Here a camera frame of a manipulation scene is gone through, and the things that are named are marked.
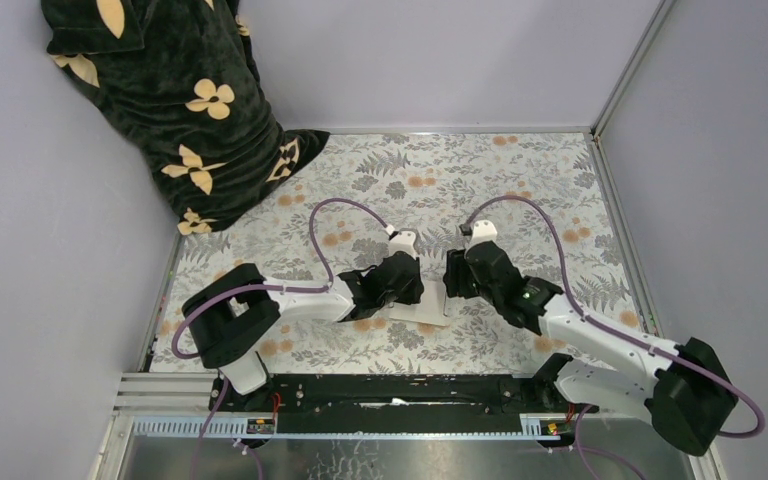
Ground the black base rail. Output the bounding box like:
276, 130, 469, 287
209, 374, 573, 414

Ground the white cardboard paper box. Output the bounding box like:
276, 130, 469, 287
383, 274, 457, 327

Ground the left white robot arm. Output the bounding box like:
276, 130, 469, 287
173, 252, 424, 411

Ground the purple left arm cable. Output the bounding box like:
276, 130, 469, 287
169, 197, 412, 439

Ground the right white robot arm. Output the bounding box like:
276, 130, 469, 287
443, 241, 737, 456

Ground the black floral plush blanket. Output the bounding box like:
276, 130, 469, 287
41, 0, 329, 236

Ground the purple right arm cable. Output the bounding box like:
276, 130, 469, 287
463, 194, 765, 480

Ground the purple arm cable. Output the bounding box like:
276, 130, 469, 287
169, 197, 412, 439
463, 194, 765, 480

